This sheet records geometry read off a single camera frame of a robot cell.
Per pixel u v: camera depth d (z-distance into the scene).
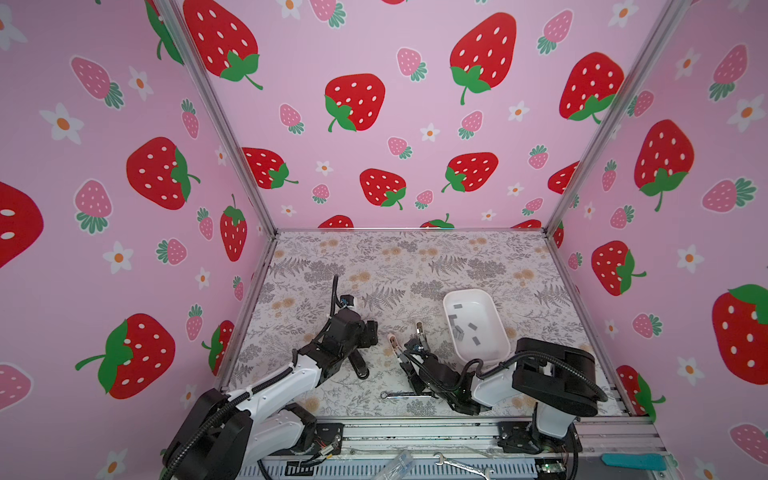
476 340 0.91
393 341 0.86
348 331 0.65
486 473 0.70
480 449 0.73
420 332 0.90
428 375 0.63
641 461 0.71
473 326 0.93
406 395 0.82
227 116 0.88
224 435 0.41
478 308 0.98
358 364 0.85
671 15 0.69
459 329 0.93
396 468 0.69
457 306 0.99
